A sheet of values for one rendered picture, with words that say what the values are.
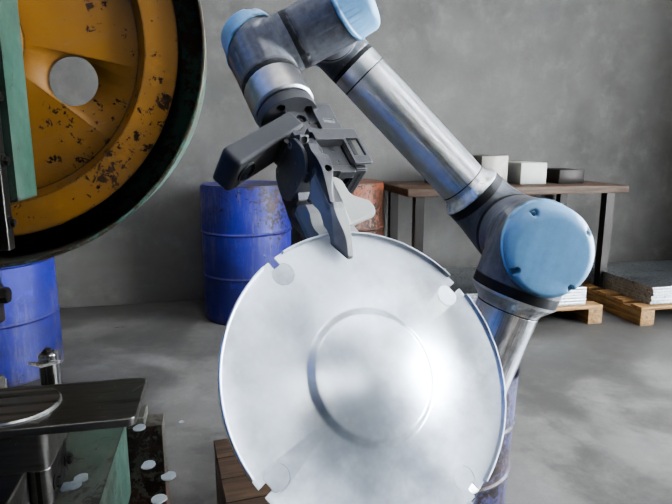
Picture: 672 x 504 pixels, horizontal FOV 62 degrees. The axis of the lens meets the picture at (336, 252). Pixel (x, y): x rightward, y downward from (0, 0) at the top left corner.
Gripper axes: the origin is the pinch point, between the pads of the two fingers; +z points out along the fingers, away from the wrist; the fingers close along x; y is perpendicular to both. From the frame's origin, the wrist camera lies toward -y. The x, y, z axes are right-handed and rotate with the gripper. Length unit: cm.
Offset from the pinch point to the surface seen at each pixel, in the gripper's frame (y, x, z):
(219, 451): 16, 108, -10
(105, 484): -18, 53, 2
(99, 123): -8, 40, -61
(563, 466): 137, 120, 28
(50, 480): -25, 49, 1
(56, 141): -16, 45, -60
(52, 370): -22, 58, -20
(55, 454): -24, 49, -3
